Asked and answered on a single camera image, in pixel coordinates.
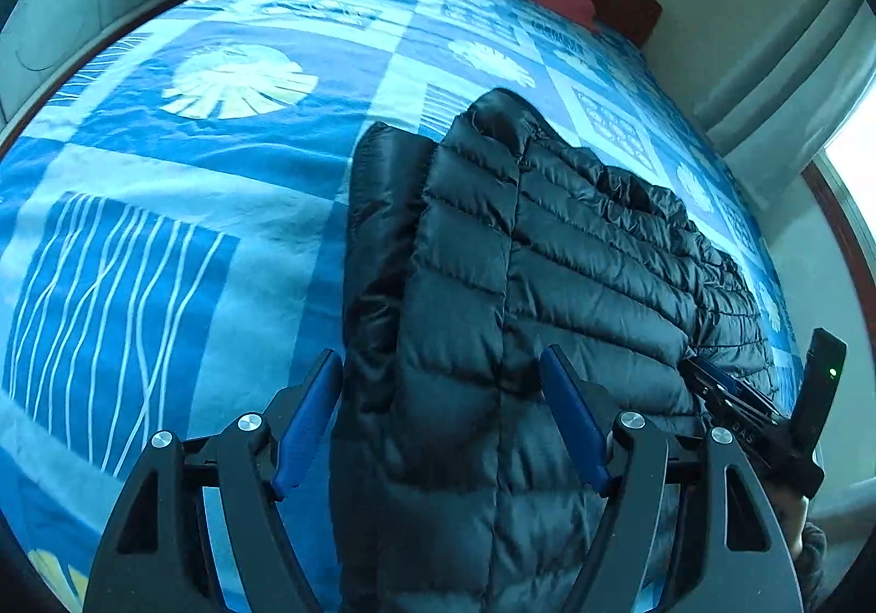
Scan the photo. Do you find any black quilted puffer jacket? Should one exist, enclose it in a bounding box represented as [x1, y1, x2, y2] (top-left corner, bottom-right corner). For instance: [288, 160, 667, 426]
[330, 88, 778, 611]

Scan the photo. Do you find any person's right hand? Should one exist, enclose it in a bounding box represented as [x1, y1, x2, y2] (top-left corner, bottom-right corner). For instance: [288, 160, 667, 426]
[765, 484, 809, 559]

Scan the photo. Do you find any blue patterned bed sheet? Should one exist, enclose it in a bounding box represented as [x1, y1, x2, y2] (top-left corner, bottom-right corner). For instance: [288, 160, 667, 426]
[2, 0, 802, 611]

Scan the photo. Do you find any black camera box green light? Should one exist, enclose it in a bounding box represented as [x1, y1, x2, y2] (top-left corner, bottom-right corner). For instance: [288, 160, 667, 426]
[790, 327, 846, 454]

